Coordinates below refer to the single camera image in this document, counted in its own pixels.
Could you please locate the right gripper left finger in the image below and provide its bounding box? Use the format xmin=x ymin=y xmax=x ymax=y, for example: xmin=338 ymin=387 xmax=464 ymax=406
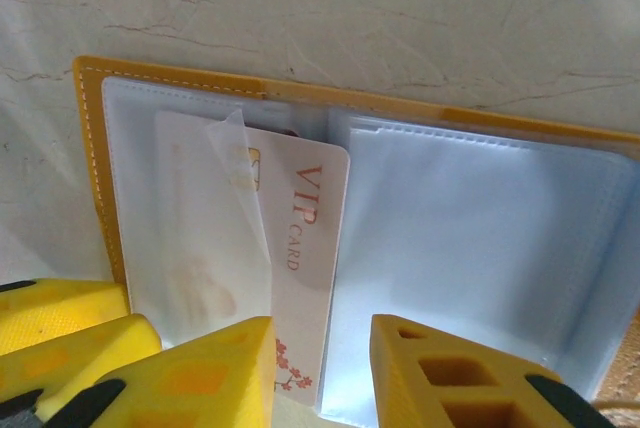
xmin=49 ymin=315 xmax=278 ymax=428

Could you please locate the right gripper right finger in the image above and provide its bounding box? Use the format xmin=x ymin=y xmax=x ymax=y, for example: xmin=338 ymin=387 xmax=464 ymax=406
xmin=370 ymin=312 xmax=607 ymax=428

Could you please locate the white VIP card with blossoms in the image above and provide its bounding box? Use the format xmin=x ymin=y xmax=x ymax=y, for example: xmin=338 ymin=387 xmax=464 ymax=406
xmin=243 ymin=126 xmax=352 ymax=410

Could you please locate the white card with moon print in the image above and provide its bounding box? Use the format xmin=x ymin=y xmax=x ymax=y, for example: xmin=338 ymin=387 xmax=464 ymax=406
xmin=153 ymin=109 xmax=275 ymax=337

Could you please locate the yellow leather card holder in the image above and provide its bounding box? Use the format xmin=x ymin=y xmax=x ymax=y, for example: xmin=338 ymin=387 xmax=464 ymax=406
xmin=72 ymin=55 xmax=640 ymax=428

